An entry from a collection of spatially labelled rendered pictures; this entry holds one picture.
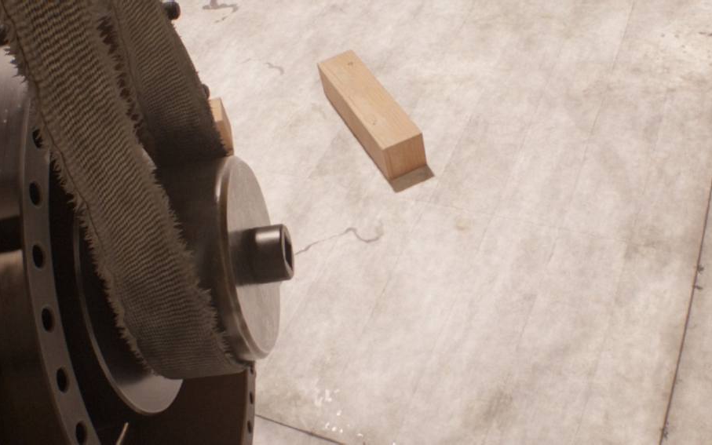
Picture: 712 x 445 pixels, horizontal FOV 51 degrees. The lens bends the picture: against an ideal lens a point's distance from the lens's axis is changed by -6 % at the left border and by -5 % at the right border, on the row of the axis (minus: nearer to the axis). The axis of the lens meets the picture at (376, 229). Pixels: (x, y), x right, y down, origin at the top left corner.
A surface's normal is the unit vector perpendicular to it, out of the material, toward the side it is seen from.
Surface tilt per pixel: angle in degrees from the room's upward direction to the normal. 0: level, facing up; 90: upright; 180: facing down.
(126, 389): 90
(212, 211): 18
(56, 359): 90
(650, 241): 0
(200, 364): 99
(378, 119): 0
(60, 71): 92
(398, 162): 90
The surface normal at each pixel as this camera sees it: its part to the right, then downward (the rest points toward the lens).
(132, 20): 0.92, 0.33
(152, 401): 0.99, -0.15
